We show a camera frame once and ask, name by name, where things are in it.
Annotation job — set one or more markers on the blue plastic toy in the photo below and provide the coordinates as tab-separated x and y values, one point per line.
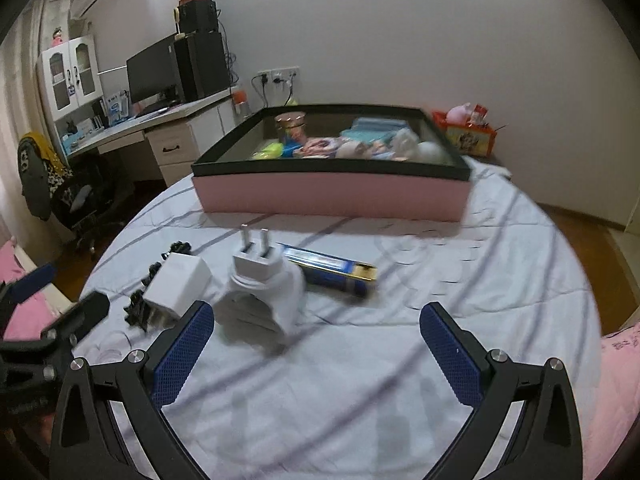
270	151

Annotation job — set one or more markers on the black computer tower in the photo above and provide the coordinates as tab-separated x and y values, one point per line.
202	67

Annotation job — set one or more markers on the small pink figurine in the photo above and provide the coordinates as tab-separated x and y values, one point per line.
320	147

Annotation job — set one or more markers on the white desk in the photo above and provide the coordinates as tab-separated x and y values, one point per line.
175	145

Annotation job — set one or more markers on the black speaker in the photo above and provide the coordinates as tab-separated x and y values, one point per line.
197	17

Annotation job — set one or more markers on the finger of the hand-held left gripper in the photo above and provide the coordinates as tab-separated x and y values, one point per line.
85	310
32	279

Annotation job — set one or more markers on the clear plastic box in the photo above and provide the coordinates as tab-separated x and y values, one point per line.
375	123

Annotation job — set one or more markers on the white glass door cabinet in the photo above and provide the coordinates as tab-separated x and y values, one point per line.
67	77

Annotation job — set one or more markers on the white plug adapter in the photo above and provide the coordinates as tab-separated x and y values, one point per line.
260	295

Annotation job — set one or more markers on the red storage box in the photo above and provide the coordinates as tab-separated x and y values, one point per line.
467	137

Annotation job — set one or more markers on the pink doll figure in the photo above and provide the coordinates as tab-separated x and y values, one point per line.
58	35

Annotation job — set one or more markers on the rose gold jar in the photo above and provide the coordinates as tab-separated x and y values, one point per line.
290	120

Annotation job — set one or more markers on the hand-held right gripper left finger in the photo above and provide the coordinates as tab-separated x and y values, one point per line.
180	355

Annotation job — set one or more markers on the grey yellow jacket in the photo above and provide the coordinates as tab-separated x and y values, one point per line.
37	175

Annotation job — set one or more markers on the black monitor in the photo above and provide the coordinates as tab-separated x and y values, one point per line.
152	70

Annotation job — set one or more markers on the white wall outlet strip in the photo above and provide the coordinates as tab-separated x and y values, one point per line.
278	75

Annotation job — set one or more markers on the steel kettle with orange lid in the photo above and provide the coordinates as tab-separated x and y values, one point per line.
242	105

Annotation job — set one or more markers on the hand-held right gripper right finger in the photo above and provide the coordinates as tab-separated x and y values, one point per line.
450	355

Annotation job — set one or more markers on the pink plush toy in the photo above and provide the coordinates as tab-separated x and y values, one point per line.
459	112

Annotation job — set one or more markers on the blue white box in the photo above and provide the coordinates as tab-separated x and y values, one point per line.
116	106

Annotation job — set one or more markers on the red snack packet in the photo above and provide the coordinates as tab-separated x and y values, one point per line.
480	112

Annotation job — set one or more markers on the black office chair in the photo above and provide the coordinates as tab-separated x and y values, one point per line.
90	200

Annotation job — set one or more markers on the beige curtain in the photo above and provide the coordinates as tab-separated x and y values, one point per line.
20	85

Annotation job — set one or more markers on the blue gold tube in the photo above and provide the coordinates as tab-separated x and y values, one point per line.
335	272

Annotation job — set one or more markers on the pink printed blanket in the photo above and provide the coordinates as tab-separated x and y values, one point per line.
622	400

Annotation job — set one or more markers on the pink box with black rim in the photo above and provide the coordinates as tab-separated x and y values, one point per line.
330	197

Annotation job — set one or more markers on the pink bed cover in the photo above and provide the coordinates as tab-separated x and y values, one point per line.
20	260

